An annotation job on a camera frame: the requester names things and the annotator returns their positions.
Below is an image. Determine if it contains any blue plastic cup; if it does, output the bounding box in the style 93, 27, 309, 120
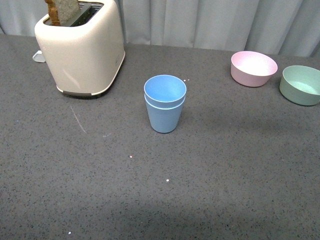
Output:
144, 74, 187, 109
144, 94, 186, 133

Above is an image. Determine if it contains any cream white toaster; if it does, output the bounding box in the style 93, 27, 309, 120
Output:
34, 0, 126, 97

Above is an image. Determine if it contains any pink plastic bowl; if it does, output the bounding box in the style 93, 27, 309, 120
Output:
230, 51, 278, 88

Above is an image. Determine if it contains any white toaster lever knob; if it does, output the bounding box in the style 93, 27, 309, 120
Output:
32, 50, 46, 63

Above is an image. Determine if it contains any green plastic bowl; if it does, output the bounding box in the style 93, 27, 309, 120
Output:
279, 65, 320, 106

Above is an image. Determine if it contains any slice of brown bread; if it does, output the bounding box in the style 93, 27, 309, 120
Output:
44, 0, 80, 26

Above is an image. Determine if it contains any grey pleated curtain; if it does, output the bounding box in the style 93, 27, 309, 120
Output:
0, 0, 320, 58

